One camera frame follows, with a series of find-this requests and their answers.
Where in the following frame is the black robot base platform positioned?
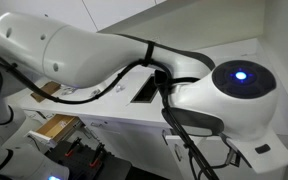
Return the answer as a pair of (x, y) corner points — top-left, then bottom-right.
(46, 141), (132, 180)

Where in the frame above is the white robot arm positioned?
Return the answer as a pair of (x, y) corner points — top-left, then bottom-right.
(0, 12), (288, 180)

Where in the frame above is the open wooden drawer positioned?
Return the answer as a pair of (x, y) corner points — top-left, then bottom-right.
(26, 114), (81, 148)

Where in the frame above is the left counter opening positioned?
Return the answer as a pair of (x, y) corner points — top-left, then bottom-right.
(131, 75), (157, 103)

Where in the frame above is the black trash bin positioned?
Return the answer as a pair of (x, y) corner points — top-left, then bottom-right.
(154, 70), (168, 87)

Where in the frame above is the small clear plastic cup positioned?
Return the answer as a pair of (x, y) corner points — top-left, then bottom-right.
(115, 84), (126, 93)

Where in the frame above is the small grey packet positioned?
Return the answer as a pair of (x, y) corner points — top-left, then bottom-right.
(90, 89), (101, 98)

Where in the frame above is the white closed drawer front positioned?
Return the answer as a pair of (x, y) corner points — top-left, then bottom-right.
(81, 117), (121, 135)

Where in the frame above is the stack of white papers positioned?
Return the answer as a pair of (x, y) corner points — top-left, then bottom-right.
(61, 87), (77, 96)

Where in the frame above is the brown cardboard box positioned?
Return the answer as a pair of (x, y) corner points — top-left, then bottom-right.
(30, 81), (60, 103)

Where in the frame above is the red handled black clamp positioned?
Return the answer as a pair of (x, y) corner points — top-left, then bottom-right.
(65, 137), (82, 157)

